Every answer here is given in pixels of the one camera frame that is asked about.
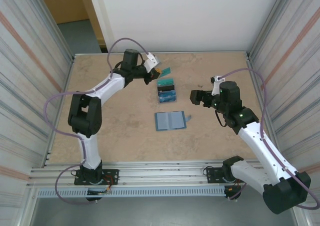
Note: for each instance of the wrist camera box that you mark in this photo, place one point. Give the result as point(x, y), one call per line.
point(151, 61)
point(215, 89)

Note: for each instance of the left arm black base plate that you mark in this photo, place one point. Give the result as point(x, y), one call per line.
point(112, 176)

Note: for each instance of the black plastic card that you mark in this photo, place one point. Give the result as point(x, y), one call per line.
point(166, 87)

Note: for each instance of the stack of teal blue cards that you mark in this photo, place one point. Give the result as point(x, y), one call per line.
point(167, 100)

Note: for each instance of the aluminium table border frame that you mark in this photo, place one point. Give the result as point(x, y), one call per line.
point(200, 53)

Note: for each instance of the teal leather card holder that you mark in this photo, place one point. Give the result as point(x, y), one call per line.
point(170, 120)

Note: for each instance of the teal plastic card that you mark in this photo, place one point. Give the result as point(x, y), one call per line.
point(165, 81)
point(167, 72)

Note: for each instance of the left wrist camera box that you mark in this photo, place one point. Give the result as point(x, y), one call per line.
point(151, 61)

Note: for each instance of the wooden door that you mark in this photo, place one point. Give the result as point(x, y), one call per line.
point(62, 3)

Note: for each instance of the blue plastic card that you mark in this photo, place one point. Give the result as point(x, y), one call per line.
point(167, 95)

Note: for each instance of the aluminium extrusion rail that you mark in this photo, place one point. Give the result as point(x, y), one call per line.
point(162, 172)

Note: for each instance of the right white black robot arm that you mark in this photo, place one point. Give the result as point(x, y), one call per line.
point(265, 150)

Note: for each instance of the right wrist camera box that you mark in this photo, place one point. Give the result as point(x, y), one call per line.
point(215, 89)

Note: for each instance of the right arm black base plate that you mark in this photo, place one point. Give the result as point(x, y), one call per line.
point(212, 174)

